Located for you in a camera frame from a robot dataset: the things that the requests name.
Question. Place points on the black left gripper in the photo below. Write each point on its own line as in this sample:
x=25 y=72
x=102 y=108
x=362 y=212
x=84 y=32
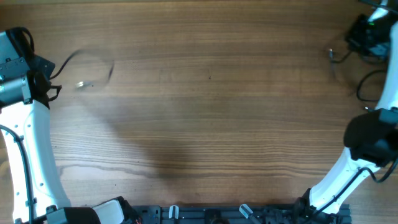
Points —
x=46 y=65

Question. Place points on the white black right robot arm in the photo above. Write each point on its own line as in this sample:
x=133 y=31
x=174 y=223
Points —
x=370 y=139

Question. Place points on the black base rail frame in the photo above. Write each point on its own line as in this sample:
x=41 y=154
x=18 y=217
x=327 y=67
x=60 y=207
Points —
x=211 y=215

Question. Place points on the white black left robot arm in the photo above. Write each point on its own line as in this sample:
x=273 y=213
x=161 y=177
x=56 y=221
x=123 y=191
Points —
x=25 y=126

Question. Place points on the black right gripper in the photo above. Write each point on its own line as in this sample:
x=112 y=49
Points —
x=353 y=39

